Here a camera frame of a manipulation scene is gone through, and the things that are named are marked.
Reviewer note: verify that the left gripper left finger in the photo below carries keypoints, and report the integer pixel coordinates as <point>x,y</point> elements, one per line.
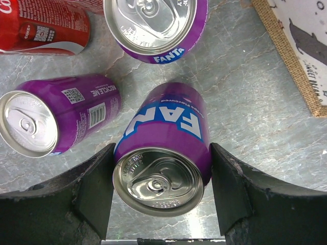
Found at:
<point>70,208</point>

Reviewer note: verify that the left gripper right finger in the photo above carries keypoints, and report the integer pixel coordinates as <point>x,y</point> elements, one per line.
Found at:
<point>254,207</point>

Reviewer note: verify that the purple can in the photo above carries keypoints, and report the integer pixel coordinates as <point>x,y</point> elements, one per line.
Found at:
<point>163,160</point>
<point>156,31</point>
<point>49,117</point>

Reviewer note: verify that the purple can back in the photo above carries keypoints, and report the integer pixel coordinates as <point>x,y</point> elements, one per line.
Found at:
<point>163,160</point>

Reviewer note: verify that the red cola can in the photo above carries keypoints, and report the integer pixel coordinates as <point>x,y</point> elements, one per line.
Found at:
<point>43,28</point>
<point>94,6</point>

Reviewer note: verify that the brown canvas bag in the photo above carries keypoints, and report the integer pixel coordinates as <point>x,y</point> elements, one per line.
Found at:
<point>298,30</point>

